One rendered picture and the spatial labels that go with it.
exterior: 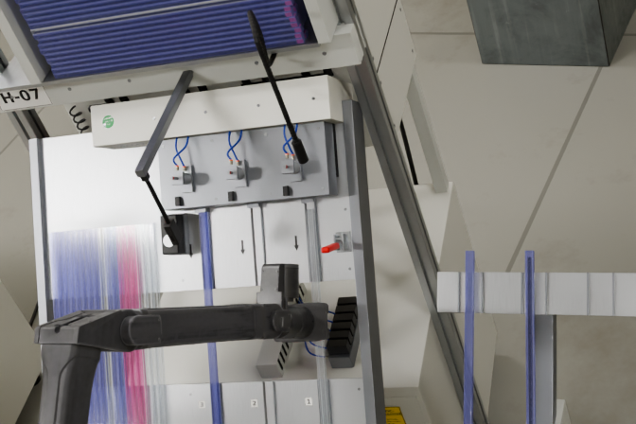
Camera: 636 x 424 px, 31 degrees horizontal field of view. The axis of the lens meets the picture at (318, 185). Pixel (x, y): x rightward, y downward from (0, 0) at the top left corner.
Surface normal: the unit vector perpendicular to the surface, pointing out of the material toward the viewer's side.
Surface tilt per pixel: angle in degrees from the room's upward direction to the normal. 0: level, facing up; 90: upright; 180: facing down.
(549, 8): 90
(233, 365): 0
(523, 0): 90
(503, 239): 0
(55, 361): 35
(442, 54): 0
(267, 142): 47
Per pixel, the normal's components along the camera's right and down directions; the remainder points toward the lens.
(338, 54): -0.20, 0.66
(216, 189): -0.34, -0.04
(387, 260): -0.29, -0.75
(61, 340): -0.49, -0.23
